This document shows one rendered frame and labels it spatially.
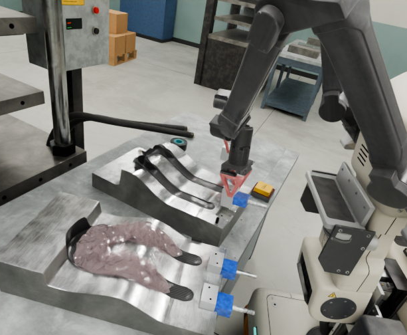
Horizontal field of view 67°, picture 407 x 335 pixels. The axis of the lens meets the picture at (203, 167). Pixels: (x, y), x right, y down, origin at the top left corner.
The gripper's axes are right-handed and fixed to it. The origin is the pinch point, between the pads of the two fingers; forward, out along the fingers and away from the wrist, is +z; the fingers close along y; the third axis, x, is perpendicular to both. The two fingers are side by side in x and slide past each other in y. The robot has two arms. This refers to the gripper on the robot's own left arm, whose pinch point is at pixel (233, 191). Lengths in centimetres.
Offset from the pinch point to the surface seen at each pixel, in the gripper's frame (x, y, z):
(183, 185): -19.2, -5.0, 5.7
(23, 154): -86, 6, 8
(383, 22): 43, -640, -120
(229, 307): 11.4, 26.3, 16.0
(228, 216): -1.2, -3.4, 10.6
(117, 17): -342, -352, -70
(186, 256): -4.7, 17.6, 14.4
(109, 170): -45.8, 1.3, 5.3
